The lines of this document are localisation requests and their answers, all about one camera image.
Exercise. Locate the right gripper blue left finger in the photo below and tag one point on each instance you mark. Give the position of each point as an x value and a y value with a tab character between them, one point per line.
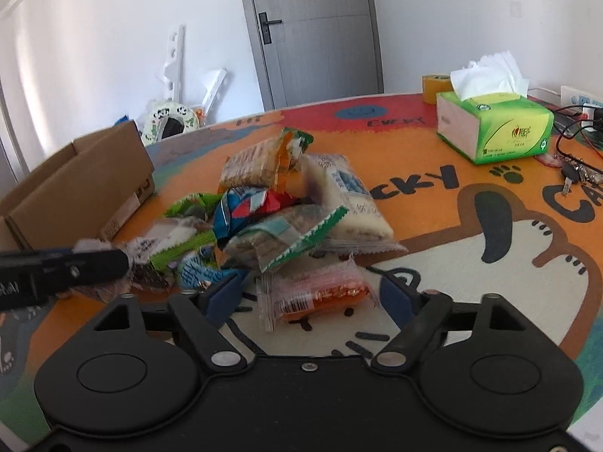
219	301

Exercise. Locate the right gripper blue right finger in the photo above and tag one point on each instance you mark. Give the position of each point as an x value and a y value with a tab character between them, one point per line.
399	296

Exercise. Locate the white rice cake snack pack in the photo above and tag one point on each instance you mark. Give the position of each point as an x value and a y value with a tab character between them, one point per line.
331	182

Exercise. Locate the orange cracker snack pack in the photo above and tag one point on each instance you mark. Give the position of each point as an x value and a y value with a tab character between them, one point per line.
267	164

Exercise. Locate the blue patterned snack pack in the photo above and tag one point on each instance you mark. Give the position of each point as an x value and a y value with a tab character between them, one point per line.
197	271

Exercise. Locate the clear pack orange snack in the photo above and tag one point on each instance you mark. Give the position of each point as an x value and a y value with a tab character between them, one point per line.
333	287

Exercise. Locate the green edged cracker pack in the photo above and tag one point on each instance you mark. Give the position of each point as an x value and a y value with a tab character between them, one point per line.
282	237

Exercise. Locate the green white snack pack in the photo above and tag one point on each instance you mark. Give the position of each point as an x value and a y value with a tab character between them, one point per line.
184	227

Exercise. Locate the dark snack pack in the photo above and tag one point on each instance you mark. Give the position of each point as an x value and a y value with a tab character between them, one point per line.
141	276

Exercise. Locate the blue red snack bag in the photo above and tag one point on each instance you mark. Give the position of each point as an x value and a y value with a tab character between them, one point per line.
240	207

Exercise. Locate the brown cardboard box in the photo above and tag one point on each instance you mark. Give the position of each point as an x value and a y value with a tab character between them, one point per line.
87	190

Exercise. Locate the colourful cartoon table mat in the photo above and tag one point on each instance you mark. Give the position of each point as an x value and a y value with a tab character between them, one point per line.
469	230

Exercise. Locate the panda print toilet seat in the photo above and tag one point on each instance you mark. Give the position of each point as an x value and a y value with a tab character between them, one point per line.
167	119

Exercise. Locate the green tissue box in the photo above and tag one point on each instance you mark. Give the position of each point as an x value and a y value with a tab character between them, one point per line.
487	116

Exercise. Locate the key bunch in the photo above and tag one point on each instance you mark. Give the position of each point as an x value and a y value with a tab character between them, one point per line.
576	172

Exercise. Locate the yellow tape roll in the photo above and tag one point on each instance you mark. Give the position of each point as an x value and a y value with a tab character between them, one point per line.
432	85

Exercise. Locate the grey door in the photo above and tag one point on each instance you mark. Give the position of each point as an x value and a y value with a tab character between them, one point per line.
323	50

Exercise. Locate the white power strip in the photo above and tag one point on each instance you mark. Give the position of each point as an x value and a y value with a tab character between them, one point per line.
580	103

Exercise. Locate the white short plastic bracket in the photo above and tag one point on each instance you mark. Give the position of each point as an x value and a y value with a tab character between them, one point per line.
212	81

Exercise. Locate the white tall plastic bracket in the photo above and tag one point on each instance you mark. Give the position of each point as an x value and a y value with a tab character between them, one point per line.
171	71

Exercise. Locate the black door handle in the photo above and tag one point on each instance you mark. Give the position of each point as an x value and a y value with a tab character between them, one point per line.
265	27

